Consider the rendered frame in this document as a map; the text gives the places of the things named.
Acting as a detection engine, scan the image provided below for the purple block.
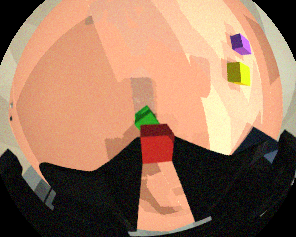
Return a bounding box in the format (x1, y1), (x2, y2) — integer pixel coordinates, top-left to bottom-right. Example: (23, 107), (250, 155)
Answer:
(230, 33), (252, 56)

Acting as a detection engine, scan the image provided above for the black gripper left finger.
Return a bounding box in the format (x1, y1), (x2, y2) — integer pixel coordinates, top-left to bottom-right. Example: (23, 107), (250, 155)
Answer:
(39, 137), (143, 232)

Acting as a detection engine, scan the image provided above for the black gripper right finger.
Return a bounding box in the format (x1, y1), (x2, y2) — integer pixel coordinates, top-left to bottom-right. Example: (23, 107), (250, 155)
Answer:
(172, 137), (267, 222)

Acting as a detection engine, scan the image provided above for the red block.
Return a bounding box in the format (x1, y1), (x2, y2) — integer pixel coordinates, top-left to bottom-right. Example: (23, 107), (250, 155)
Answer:
(141, 123), (175, 164)

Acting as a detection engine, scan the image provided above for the small green block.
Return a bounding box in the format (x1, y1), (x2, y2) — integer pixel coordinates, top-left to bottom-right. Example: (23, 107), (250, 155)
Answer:
(135, 106), (151, 119)
(135, 109), (159, 131)

